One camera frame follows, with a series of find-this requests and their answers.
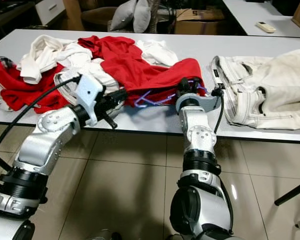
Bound red cotton garment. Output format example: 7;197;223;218
0;55;71;114
77;35;206;109

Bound cream denim trousers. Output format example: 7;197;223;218
210;47;300;131

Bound white cotton shirt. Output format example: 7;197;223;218
135;39;181;68

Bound brown cardboard box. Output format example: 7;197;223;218
175;7;226;35

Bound beige remote control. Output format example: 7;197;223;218
254;20;276;34

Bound grey robot left leg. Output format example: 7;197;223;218
92;229;121;240

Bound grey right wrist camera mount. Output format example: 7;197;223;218
175;94;221;114

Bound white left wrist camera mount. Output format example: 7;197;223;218
75;73;105;127

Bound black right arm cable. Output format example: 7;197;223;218
212;85;226;134

